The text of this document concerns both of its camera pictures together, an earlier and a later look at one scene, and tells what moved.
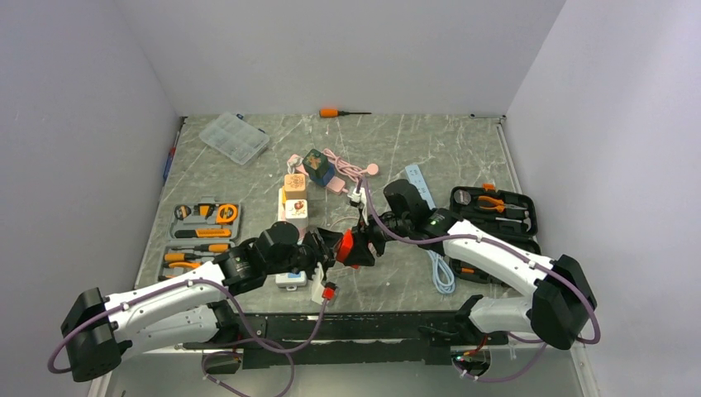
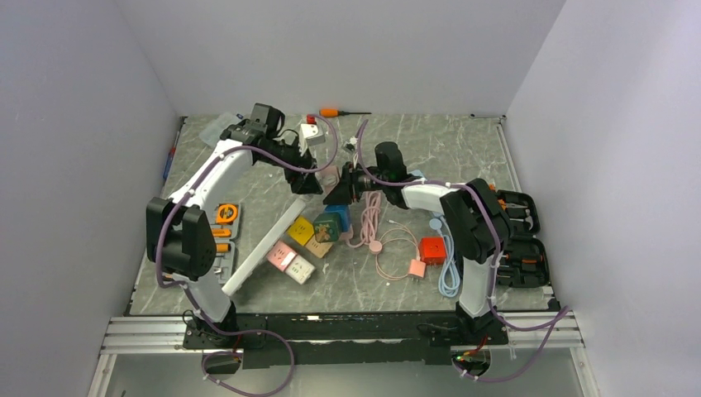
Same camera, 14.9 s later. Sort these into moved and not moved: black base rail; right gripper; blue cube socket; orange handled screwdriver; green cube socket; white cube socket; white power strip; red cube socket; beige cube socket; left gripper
Moved: white cube socket; right gripper; blue cube socket; white power strip; green cube socket; beige cube socket; left gripper; red cube socket
Not moved: black base rail; orange handled screwdriver
